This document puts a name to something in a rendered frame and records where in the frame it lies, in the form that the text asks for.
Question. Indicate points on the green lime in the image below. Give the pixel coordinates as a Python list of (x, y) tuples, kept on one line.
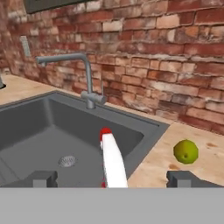
[(185, 151)]

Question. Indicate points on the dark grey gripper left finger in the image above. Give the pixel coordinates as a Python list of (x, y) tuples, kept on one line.
[(43, 178)]

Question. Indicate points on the dark grey sink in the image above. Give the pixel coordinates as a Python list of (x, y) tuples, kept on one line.
[(58, 137)]

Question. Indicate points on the grey metal tap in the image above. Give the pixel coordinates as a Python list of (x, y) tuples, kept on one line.
[(87, 78)]

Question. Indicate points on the dark grey wall cabinet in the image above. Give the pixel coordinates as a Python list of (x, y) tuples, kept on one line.
[(49, 4)]

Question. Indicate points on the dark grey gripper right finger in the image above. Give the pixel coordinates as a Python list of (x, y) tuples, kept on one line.
[(182, 178)]

